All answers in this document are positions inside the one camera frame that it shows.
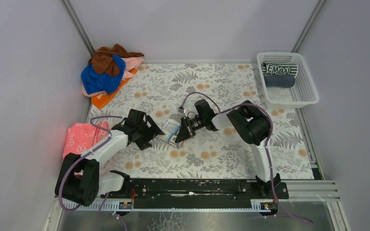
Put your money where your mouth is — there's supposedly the orange blue rabbit towel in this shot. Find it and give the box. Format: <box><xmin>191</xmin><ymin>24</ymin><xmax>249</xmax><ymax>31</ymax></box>
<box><xmin>161</xmin><ymin>119</ymin><xmax>183</xmax><ymax>149</ymax></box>

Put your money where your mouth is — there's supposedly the brown towel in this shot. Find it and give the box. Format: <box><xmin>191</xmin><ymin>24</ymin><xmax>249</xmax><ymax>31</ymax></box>
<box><xmin>88</xmin><ymin>44</ymin><xmax>144</xmax><ymax>77</ymax></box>

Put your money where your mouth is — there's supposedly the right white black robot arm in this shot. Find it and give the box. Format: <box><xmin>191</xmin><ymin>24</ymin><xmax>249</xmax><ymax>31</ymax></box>
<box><xmin>174</xmin><ymin>99</ymin><xmax>279</xmax><ymax>192</ymax></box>

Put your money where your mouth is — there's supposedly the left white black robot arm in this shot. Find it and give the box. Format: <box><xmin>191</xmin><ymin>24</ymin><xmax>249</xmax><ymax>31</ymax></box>
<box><xmin>55</xmin><ymin>109</ymin><xmax>164</xmax><ymax>210</ymax></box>

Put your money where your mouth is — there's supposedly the floral table mat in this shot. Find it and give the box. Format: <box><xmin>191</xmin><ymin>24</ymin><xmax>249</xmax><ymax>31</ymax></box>
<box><xmin>88</xmin><ymin>64</ymin><xmax>314</xmax><ymax>180</ymax></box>

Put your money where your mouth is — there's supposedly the pink patterned towel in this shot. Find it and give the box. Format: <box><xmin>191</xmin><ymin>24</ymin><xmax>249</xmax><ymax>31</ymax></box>
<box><xmin>62</xmin><ymin>123</ymin><xmax>107</xmax><ymax>159</ymax></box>

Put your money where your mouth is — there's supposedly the light pink towel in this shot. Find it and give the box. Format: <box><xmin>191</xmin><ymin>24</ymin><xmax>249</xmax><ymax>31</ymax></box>
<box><xmin>82</xmin><ymin>57</ymin><xmax>144</xmax><ymax>97</ymax></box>

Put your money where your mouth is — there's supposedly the dark blue rolled towel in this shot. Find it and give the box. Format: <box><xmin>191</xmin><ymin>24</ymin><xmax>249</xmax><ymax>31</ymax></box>
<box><xmin>264</xmin><ymin>76</ymin><xmax>295</xmax><ymax>88</ymax></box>

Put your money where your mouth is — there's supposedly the striped lemon rolled towel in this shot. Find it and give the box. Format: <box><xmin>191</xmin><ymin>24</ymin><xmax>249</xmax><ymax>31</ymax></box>
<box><xmin>261</xmin><ymin>61</ymin><xmax>298</xmax><ymax>77</ymax></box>

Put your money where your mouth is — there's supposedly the white plastic basket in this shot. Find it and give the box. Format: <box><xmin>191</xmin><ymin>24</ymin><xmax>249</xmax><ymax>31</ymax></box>
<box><xmin>256</xmin><ymin>52</ymin><xmax>319</xmax><ymax>108</ymax></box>

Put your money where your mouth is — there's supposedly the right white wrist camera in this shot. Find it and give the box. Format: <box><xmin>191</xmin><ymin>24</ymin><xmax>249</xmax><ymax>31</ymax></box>
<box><xmin>178</xmin><ymin>106</ymin><xmax>186</xmax><ymax>114</ymax></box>

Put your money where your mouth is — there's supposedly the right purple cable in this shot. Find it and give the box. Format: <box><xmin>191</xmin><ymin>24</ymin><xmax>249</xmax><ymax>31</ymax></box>
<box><xmin>181</xmin><ymin>91</ymin><xmax>315</xmax><ymax>227</ymax></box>

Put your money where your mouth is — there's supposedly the purple cable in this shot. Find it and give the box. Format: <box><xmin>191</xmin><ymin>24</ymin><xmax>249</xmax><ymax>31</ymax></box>
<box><xmin>181</xmin><ymin>91</ymin><xmax>315</xmax><ymax>227</ymax></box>
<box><xmin>58</xmin><ymin>115</ymin><xmax>123</xmax><ymax>231</ymax></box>

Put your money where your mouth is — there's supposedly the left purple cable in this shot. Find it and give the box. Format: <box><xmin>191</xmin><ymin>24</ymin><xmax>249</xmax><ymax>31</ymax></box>
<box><xmin>58</xmin><ymin>115</ymin><xmax>123</xmax><ymax>231</ymax></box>

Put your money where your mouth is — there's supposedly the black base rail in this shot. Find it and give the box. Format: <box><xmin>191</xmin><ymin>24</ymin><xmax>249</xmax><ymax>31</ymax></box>
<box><xmin>109</xmin><ymin>178</ymin><xmax>289</xmax><ymax>209</ymax></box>

